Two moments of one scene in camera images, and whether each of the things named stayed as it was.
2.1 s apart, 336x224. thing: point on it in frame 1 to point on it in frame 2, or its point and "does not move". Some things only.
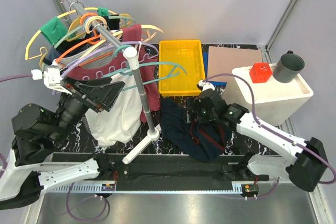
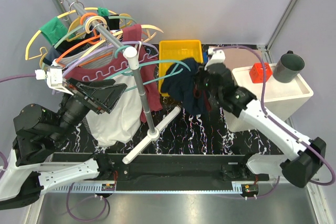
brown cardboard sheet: [223, 60] does not move
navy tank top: [201, 140] to [178, 83]
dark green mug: [287, 67] does not move
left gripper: [101, 95] does not move
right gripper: [191, 104] to [199, 75]
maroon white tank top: [119, 120] does not move
